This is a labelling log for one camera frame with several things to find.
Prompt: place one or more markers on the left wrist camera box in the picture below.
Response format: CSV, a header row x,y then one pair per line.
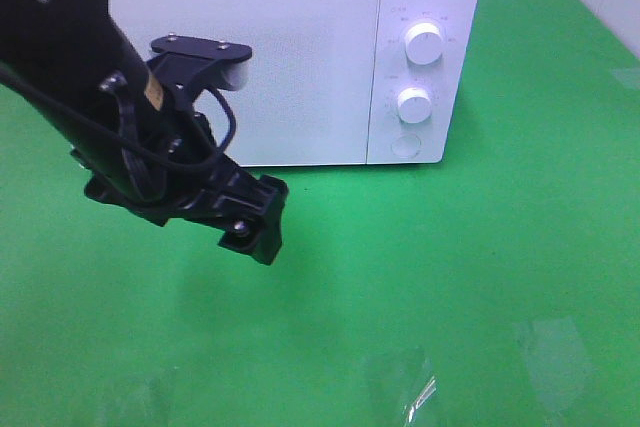
x,y
196,63

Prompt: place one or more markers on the white microwave knob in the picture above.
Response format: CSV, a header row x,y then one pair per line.
x,y
424,43
414,105

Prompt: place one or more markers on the white microwave door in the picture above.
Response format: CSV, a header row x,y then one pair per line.
x,y
307,99

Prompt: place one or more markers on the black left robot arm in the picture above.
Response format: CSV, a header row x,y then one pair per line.
x,y
56,54

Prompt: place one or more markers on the clear tape patch right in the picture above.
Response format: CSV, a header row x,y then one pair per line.
x,y
556,359

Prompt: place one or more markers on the round white door button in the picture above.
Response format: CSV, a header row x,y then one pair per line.
x,y
407,146

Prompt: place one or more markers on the white microwave oven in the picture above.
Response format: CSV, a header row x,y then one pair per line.
x,y
393,72

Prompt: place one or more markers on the clear tape patch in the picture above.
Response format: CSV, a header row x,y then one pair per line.
x,y
556,359
402,389

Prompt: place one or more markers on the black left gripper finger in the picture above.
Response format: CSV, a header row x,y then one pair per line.
x,y
253,220

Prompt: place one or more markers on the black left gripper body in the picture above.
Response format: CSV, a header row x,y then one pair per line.
x,y
171,146

